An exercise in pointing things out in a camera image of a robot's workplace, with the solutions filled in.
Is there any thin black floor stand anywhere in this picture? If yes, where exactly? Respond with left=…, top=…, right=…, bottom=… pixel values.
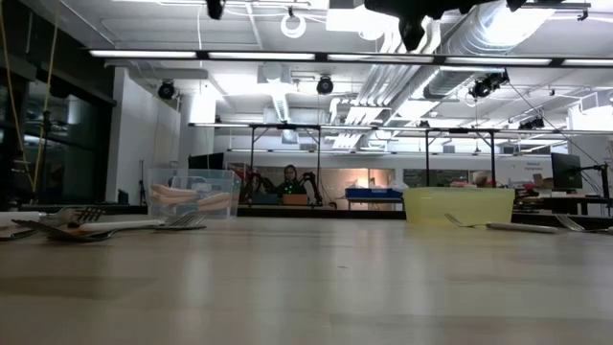
left=137, top=158, right=148, bottom=206

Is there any black background desk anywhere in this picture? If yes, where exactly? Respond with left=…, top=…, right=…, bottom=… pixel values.
left=514, top=194, right=613, bottom=217

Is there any black metal table frame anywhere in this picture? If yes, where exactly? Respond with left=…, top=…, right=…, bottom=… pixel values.
left=18, top=203, right=613, bottom=230

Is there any cardboard box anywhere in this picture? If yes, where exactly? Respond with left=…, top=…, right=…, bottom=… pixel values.
left=532, top=172, right=555, bottom=191

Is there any silver metal fork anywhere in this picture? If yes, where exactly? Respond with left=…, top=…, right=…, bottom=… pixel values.
left=0, top=228, right=38, bottom=242

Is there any yellow cable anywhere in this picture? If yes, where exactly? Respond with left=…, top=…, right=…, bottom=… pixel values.
left=0, top=0, right=62, bottom=193

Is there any clear plastic container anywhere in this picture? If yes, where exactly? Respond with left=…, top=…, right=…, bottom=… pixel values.
left=146, top=167, right=242, bottom=220

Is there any white LED light strip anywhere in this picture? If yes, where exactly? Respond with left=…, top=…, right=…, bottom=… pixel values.
left=89, top=50, right=198, bottom=59
left=327, top=53, right=435, bottom=63
left=444, top=57, right=553, bottom=66
left=561, top=58, right=613, bottom=67
left=207, top=51, right=316, bottom=61

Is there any person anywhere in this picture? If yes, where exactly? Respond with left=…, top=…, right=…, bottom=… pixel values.
left=281, top=164, right=301, bottom=196

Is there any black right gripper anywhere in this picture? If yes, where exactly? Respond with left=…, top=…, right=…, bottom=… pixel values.
left=364, top=0, right=480, bottom=52

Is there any black background workstation frame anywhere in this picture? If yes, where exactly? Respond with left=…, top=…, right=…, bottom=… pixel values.
left=247, top=122, right=323, bottom=208
left=423, top=126, right=498, bottom=189

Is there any silver ventilation duct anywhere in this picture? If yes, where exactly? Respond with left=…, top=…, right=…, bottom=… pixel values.
left=423, top=0, right=559, bottom=100

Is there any yellow plastic container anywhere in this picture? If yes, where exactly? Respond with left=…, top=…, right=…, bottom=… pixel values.
left=401, top=186, right=517, bottom=226

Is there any white-handled fork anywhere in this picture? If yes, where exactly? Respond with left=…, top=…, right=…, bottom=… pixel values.
left=78, top=212, right=208, bottom=232
left=554, top=214, right=613, bottom=236
left=443, top=212, right=560, bottom=236
left=0, top=211, right=48, bottom=227

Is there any white ring light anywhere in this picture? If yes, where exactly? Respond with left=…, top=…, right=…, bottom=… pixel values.
left=280, top=11, right=307, bottom=39

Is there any black overhead light bar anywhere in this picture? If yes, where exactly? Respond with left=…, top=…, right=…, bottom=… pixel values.
left=88, top=46, right=613, bottom=68

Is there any black computer monitor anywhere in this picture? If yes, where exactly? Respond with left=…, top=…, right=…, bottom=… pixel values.
left=550, top=152, right=584, bottom=191

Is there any blue bin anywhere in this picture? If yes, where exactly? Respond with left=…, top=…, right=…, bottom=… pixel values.
left=344, top=187, right=404, bottom=200

